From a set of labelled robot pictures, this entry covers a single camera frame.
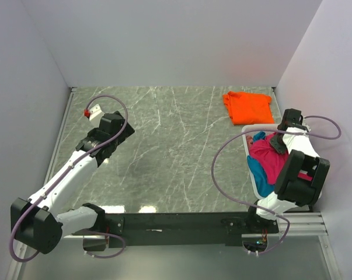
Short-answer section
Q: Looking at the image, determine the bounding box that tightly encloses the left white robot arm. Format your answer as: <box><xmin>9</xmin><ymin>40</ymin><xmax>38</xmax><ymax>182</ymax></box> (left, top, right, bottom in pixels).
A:
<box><xmin>9</xmin><ymin>111</ymin><xmax>135</xmax><ymax>258</ymax></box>

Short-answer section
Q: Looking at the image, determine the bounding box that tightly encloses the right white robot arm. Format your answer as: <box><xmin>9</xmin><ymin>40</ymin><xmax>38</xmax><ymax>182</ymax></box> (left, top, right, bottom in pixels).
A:
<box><xmin>246</xmin><ymin>108</ymin><xmax>330</xmax><ymax>231</ymax></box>

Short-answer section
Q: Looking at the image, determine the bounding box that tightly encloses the salmon pink t shirt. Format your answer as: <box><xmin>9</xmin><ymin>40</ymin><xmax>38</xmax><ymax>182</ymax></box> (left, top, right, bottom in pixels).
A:
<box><xmin>246</xmin><ymin>135</ymin><xmax>253</xmax><ymax>149</ymax></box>

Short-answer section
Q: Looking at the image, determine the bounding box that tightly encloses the orange folded t shirt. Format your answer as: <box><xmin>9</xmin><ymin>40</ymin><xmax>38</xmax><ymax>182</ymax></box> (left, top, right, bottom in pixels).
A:
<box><xmin>222</xmin><ymin>91</ymin><xmax>274</xmax><ymax>125</ymax></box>

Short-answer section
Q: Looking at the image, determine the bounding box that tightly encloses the teal t shirt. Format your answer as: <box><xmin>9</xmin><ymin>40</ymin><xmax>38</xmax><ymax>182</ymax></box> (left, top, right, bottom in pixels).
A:
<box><xmin>247</xmin><ymin>131</ymin><xmax>274</xmax><ymax>198</ymax></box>

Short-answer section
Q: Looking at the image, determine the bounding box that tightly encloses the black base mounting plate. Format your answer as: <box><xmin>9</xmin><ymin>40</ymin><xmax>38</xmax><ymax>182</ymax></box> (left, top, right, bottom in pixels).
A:
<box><xmin>82</xmin><ymin>212</ymin><xmax>280</xmax><ymax>252</ymax></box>

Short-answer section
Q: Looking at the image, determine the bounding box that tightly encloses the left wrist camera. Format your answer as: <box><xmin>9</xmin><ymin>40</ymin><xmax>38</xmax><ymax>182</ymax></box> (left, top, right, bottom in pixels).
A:
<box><xmin>83</xmin><ymin>104</ymin><xmax>104</xmax><ymax>124</ymax></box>

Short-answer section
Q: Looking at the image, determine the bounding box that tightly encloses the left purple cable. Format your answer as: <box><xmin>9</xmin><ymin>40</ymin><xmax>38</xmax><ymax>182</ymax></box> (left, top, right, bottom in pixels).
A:
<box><xmin>9</xmin><ymin>94</ymin><xmax>129</xmax><ymax>263</ymax></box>

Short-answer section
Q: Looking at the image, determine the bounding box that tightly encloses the aluminium rail frame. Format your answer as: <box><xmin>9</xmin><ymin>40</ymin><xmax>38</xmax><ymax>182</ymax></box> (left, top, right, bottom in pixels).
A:
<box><xmin>7</xmin><ymin>99</ymin><xmax>326</xmax><ymax>279</ymax></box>

